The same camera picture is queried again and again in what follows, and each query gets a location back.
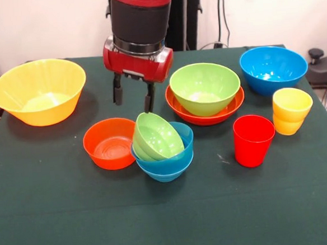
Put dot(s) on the yellow cup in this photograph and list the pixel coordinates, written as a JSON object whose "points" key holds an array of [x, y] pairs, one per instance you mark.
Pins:
{"points": [[289, 119]]}

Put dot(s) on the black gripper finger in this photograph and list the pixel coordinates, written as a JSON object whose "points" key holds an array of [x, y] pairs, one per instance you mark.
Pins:
{"points": [[149, 98], [117, 92]]}

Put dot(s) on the large green bowl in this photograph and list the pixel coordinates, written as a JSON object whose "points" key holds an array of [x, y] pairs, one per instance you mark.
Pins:
{"points": [[207, 105]]}

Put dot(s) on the large blue bowl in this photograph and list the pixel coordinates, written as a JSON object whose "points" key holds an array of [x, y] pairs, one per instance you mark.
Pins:
{"points": [[271, 64]]}

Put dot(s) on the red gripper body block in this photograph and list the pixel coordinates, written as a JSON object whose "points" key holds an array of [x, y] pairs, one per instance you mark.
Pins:
{"points": [[137, 66]]}

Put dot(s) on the small red-orange bowl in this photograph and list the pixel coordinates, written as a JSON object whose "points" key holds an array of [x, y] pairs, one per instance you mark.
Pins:
{"points": [[110, 160]]}

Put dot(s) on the wide shallow red-orange bowl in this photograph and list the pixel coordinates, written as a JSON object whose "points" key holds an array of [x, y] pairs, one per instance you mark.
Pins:
{"points": [[208, 120]]}

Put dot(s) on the large orange bowl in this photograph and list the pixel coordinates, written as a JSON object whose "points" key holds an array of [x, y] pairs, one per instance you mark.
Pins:
{"points": [[39, 114]]}

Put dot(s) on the small light blue bowl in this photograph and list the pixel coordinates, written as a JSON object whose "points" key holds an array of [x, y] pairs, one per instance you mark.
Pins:
{"points": [[167, 177]]}

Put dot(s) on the clear blue ribbed bowl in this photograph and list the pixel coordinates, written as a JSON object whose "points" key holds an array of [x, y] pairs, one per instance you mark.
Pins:
{"points": [[166, 165]]}

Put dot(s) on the dark green tablecloth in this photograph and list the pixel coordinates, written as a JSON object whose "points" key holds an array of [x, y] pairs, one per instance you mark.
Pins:
{"points": [[158, 212]]}

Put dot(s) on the red cup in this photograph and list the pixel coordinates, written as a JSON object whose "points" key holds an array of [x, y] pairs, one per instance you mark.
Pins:
{"points": [[252, 150]]}

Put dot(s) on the small green bowl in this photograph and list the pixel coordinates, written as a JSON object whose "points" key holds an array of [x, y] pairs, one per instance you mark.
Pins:
{"points": [[156, 137]]}

